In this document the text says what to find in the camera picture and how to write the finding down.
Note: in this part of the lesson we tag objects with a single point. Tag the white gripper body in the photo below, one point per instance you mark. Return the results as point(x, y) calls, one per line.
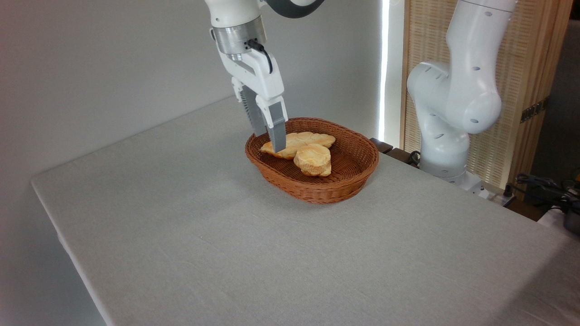
point(258, 77)

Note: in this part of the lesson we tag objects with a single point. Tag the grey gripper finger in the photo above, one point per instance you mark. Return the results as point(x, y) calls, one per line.
point(253, 113)
point(277, 131)

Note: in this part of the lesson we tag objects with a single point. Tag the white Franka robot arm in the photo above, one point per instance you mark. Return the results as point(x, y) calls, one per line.
point(466, 90)

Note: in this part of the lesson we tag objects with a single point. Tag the long flat bread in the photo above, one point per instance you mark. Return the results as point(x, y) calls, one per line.
point(302, 138)

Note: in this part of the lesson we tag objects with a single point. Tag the round bread roll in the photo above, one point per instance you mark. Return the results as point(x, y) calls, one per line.
point(312, 159)

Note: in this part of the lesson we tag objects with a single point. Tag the brown wicker basket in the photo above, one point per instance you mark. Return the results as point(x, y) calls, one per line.
point(353, 154)

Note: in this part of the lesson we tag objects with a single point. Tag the grey tablecloth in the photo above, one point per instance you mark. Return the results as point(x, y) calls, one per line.
point(272, 262)

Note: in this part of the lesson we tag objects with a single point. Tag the dark metal screen hinge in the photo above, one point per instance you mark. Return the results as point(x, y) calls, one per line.
point(534, 110)

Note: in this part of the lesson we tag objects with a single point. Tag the bamboo folding screen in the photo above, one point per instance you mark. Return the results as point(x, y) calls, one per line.
point(528, 45)

